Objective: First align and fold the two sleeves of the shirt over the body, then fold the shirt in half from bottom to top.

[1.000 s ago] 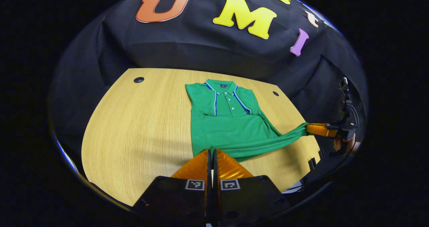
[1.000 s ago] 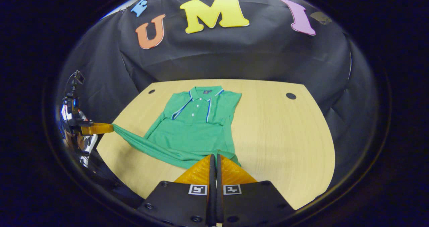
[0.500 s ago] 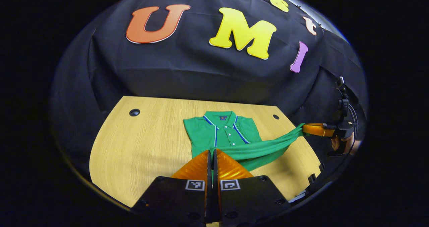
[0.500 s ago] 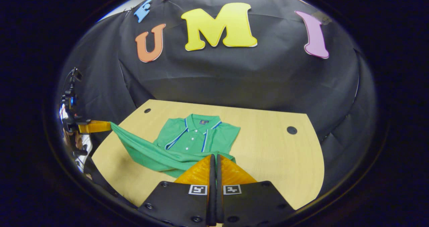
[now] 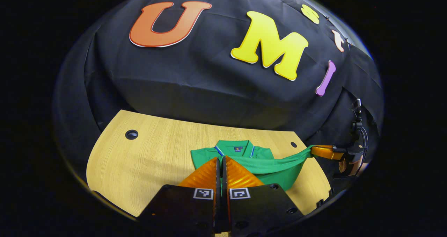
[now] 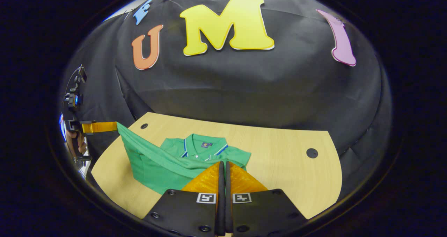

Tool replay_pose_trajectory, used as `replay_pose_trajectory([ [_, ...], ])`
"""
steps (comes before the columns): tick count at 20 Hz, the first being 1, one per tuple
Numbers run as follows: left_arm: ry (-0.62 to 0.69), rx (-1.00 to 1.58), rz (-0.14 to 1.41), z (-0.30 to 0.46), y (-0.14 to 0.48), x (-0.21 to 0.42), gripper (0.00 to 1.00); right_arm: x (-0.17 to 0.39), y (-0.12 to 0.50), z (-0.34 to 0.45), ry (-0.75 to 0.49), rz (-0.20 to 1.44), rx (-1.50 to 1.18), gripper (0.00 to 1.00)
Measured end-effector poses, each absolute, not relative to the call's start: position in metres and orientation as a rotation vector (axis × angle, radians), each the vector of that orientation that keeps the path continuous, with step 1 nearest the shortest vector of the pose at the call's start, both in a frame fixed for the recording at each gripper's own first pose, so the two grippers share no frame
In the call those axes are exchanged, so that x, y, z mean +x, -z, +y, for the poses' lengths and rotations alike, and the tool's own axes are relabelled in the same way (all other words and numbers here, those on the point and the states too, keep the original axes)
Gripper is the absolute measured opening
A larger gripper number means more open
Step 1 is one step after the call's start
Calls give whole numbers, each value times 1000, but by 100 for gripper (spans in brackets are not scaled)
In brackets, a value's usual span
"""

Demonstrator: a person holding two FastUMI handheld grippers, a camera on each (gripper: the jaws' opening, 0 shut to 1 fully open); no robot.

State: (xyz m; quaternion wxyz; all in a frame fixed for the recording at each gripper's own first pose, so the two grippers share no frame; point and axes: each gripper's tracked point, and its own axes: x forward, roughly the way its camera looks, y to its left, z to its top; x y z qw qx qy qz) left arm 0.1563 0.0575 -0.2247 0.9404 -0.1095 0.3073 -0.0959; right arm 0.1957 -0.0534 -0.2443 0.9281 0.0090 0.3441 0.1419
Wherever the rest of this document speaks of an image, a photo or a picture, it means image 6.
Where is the black backdrop cloth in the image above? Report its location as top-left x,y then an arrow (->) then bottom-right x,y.
61,0 -> 393,202

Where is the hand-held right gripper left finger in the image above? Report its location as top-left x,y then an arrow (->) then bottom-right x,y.
143,161 -> 226,237

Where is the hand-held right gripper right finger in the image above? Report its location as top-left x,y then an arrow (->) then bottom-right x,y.
225,161 -> 308,237

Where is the computer monitor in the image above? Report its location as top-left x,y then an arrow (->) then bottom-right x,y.
59,112 -> 68,142

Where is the green T-shirt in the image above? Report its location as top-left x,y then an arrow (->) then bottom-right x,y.
116,122 -> 252,195

